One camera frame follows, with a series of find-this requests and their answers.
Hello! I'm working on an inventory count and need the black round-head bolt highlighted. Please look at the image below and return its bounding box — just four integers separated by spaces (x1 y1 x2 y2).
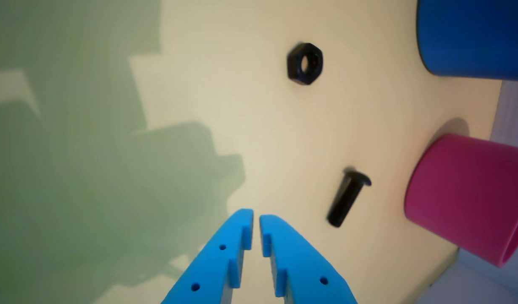
326 168 372 228

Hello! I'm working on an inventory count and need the pink round plastic cup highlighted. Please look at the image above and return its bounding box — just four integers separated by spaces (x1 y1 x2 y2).
404 133 518 268

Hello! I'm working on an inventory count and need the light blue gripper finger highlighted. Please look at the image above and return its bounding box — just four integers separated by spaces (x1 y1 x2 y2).
161 209 254 304
259 214 358 304

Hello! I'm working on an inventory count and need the black hex nut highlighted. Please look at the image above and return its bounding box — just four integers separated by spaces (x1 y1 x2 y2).
287 42 324 86

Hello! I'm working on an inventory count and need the blue round plastic cup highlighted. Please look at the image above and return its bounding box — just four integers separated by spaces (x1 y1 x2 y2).
416 0 518 82

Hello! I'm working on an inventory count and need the yellow paper mat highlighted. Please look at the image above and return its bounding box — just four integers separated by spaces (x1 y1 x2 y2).
0 0 503 304

